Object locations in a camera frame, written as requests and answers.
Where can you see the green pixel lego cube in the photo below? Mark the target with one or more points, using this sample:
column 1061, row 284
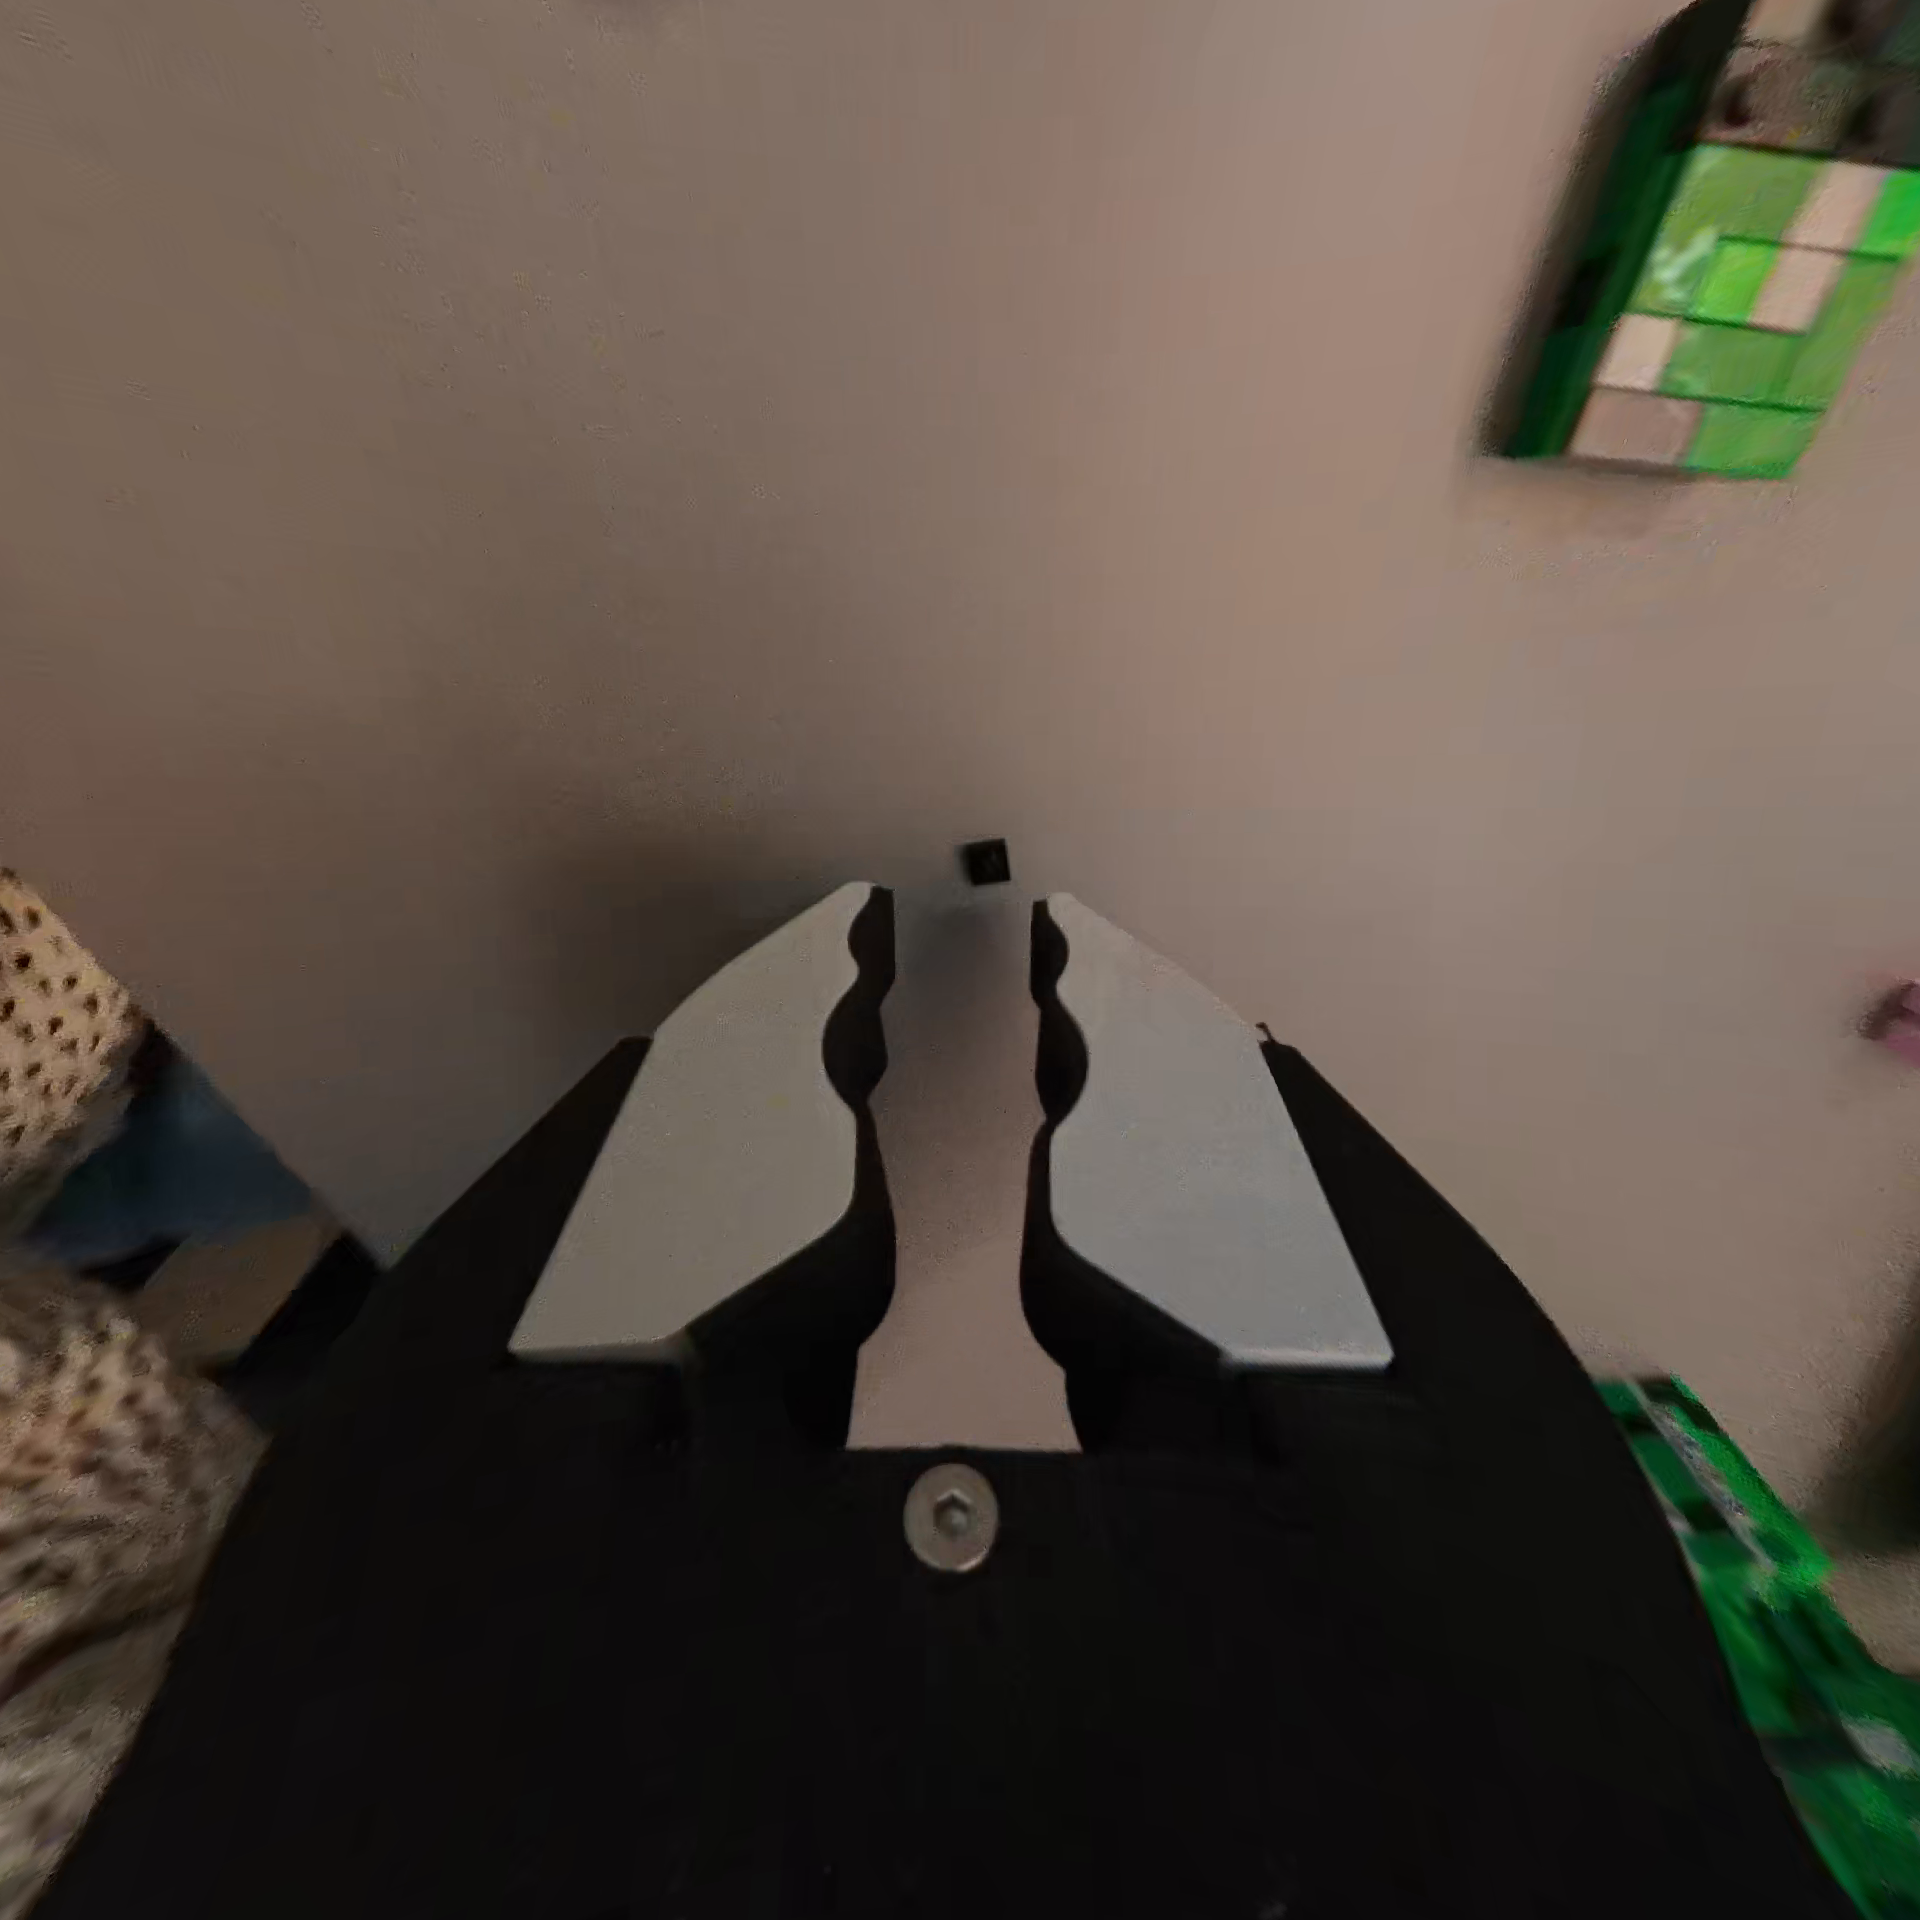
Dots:
column 1739, row 270

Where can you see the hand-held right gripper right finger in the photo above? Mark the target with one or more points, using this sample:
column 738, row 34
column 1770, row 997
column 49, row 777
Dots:
column 1216, row 1188

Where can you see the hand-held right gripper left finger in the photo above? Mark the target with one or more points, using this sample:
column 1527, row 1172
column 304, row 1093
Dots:
column 720, row 1172

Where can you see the blue cloth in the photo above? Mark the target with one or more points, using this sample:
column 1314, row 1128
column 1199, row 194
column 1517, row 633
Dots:
column 182, row 1156

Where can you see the cream knit sweater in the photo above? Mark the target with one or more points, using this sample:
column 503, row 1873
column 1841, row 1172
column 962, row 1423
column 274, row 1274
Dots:
column 77, row 1500

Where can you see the small black lego piece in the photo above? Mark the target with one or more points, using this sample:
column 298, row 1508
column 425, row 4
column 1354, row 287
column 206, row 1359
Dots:
column 981, row 863

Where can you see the green lego creeper figure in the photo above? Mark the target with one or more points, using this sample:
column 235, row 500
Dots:
column 1785, row 1622

